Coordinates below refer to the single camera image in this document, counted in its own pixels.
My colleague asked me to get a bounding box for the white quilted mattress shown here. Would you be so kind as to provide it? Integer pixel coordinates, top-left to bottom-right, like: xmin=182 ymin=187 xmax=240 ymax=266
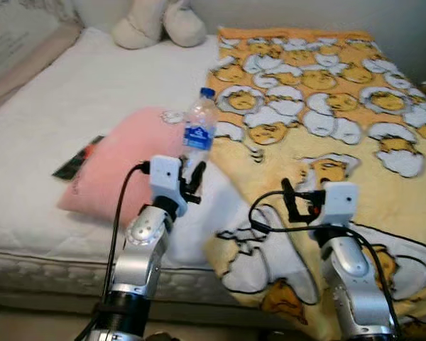
xmin=0 ymin=27 xmax=426 ymax=308

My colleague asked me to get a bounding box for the pink pillow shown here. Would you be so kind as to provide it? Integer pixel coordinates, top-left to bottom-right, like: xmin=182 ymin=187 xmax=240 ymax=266
xmin=57 ymin=107 xmax=200 ymax=228

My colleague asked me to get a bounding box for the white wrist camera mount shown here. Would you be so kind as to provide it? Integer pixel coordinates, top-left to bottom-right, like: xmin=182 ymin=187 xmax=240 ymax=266
xmin=319 ymin=182 xmax=360 ymax=229
xmin=149 ymin=155 xmax=185 ymax=201

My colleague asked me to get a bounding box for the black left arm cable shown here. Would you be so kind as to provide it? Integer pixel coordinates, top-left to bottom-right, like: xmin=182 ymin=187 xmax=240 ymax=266
xmin=75 ymin=161 xmax=152 ymax=341

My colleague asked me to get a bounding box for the beige padded bed headboard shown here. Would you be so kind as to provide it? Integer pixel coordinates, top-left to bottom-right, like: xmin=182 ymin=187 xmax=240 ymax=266
xmin=0 ymin=18 xmax=83 ymax=119

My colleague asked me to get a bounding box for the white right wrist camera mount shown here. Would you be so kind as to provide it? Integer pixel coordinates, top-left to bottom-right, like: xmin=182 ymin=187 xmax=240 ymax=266
xmin=319 ymin=182 xmax=360 ymax=229

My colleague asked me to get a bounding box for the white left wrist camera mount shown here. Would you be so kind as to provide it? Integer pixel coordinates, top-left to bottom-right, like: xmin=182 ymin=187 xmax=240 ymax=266
xmin=149 ymin=155 xmax=185 ymax=201

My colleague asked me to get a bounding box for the yellow cartoon print blanket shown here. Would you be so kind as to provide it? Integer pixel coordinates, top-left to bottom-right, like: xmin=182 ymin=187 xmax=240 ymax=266
xmin=202 ymin=27 xmax=426 ymax=338

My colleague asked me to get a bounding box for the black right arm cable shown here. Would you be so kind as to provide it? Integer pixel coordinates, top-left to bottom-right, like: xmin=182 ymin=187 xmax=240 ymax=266
xmin=248 ymin=189 xmax=403 ymax=336

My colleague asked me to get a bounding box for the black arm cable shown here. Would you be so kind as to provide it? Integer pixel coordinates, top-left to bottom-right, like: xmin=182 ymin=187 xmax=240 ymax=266
xmin=248 ymin=189 xmax=403 ymax=336
xmin=75 ymin=161 xmax=152 ymax=341

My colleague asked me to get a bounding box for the clear blue-capped water bottle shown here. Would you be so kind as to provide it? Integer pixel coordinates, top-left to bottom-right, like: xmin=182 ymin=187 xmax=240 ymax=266
xmin=182 ymin=87 xmax=218 ymax=173

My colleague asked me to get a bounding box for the black remote control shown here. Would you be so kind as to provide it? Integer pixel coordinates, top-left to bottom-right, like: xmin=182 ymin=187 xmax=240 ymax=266
xmin=53 ymin=135 xmax=105 ymax=179

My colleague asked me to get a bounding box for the cream plush toy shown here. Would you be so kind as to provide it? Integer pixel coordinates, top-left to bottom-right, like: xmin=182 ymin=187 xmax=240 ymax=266
xmin=111 ymin=0 xmax=207 ymax=50

